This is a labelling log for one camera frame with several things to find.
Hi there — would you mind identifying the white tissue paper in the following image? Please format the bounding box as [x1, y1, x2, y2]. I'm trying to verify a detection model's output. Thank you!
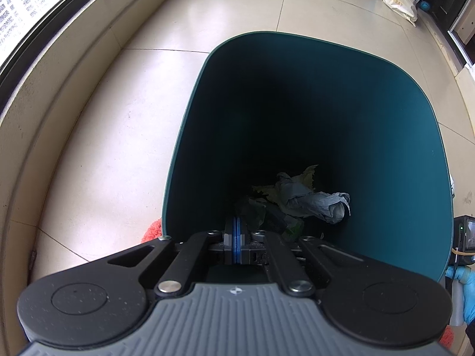
[275, 165, 351, 224]

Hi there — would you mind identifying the dark teal trash bin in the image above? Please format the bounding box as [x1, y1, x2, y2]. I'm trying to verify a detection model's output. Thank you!
[163, 31, 453, 280]

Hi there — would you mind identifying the blue gloved hand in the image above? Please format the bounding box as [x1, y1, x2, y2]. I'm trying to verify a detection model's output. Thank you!
[445, 266, 474, 326]

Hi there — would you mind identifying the orange red floor mat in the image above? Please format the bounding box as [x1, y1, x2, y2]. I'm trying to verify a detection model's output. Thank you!
[141, 219, 163, 244]

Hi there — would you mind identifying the small blue ball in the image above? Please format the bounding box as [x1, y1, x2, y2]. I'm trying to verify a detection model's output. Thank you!
[419, 1, 430, 11]

